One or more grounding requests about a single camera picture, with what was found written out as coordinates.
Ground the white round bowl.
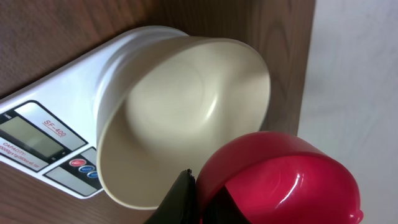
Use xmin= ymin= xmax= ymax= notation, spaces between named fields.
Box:
xmin=96 ymin=26 xmax=271 ymax=210

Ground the red measuring scoop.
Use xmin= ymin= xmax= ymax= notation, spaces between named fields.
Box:
xmin=197 ymin=131 xmax=364 ymax=223

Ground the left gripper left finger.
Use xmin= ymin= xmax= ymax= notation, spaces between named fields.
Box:
xmin=144 ymin=169 xmax=197 ymax=224

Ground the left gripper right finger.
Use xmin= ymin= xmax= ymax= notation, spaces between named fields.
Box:
xmin=205 ymin=186 xmax=250 ymax=224

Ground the white digital kitchen scale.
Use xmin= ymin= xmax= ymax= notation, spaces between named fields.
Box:
xmin=0 ymin=27 xmax=187 ymax=200

